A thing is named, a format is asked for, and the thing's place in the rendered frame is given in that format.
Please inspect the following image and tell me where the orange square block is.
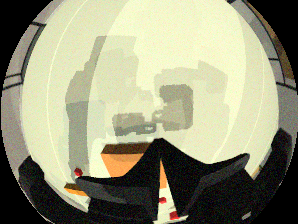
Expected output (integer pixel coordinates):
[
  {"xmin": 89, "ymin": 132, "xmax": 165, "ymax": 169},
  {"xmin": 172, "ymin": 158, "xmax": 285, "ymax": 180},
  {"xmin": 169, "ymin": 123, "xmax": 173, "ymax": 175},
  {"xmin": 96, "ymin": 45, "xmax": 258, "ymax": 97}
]
[{"xmin": 100, "ymin": 143, "xmax": 168, "ymax": 189}]

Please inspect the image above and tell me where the orange rectangular board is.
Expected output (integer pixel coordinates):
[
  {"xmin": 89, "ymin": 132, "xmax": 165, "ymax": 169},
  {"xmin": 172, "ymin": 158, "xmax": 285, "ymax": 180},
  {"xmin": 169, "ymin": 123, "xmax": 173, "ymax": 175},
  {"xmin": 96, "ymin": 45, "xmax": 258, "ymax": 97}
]
[{"xmin": 64, "ymin": 184, "xmax": 89, "ymax": 197}]

